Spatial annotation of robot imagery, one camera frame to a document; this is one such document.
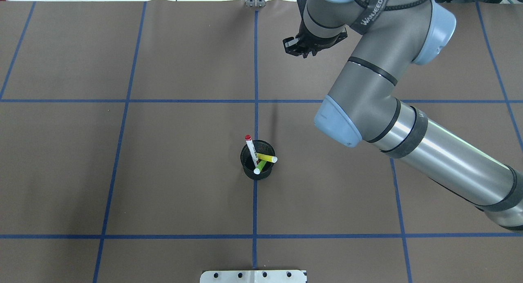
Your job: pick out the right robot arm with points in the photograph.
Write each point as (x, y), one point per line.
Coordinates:
(423, 87)

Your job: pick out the red white marker pen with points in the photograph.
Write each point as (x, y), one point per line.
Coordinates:
(252, 150)

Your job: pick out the yellow highlighter pen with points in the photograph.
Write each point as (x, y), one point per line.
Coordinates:
(267, 158)

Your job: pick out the green highlighter pen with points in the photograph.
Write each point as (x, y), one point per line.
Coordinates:
(259, 167)

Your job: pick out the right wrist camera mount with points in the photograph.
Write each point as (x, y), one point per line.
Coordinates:
(305, 43)

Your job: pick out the white camera stand column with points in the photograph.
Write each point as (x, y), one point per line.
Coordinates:
(254, 276)

